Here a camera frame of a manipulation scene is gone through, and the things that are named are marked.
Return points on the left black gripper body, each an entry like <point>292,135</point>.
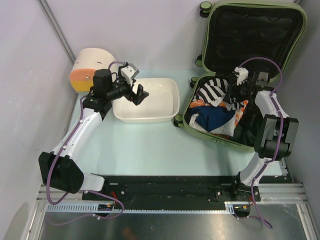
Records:
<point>129,94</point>

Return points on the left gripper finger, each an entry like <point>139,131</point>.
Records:
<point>140,90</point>
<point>141,97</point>

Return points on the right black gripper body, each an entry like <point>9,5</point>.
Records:
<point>241,91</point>

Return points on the white rectangular plastic basin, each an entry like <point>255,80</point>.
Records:
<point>162,104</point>

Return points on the black white striped garment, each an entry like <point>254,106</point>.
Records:
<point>214,93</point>

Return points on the green hard-shell suitcase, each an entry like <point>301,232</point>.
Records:
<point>256,35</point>

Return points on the cream drawer box orange fronts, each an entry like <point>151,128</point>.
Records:
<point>87,62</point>

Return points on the orange bunny pattern towel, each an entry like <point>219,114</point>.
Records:
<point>199,103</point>

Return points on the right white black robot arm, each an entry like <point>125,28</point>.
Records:
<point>274,139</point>

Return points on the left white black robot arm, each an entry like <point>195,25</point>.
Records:
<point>59,169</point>

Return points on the white orange patterned cloth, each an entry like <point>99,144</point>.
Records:
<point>239,114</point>

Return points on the navy blue garment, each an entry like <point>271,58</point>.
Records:
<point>212,119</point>

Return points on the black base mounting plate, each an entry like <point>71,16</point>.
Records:
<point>172,193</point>

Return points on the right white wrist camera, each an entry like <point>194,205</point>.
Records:
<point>241,74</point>

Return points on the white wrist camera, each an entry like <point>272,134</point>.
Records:
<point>128,71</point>
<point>241,74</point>

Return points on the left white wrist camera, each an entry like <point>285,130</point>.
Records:
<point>128,71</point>

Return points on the aluminium frame rail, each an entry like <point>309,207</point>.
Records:
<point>282,193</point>

